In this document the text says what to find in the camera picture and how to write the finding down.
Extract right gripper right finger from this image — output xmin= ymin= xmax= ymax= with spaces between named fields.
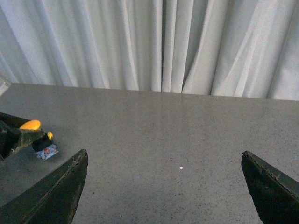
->
xmin=241 ymin=151 xmax=299 ymax=224

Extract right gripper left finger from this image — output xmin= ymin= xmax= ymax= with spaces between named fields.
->
xmin=0 ymin=149 xmax=88 ymax=224

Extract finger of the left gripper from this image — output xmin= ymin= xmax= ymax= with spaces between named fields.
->
xmin=0 ymin=112 xmax=52 ymax=161

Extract yellow push button switch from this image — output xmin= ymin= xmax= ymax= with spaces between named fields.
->
xmin=20 ymin=119 xmax=59 ymax=161

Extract white pleated curtain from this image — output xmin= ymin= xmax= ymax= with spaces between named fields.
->
xmin=0 ymin=0 xmax=299 ymax=100

